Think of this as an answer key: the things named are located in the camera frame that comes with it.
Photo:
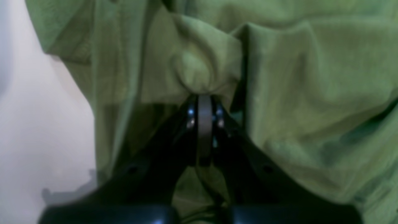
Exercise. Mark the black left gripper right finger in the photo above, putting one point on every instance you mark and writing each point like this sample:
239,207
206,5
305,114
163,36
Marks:
260,191

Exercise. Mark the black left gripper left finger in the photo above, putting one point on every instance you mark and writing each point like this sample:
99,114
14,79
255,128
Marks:
141,192

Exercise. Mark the green t-shirt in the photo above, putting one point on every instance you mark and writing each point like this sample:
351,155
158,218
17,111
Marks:
314,81

